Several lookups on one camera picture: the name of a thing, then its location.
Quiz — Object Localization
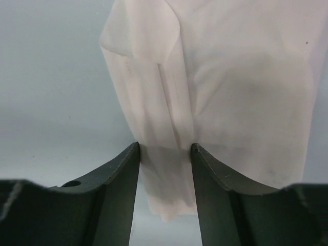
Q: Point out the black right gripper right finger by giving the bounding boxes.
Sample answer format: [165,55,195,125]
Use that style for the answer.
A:
[191,143,327,246]

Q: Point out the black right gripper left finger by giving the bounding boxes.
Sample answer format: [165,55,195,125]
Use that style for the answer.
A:
[1,143,140,245]

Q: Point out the white underwear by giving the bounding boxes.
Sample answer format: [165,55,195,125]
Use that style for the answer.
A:
[100,1,327,221]

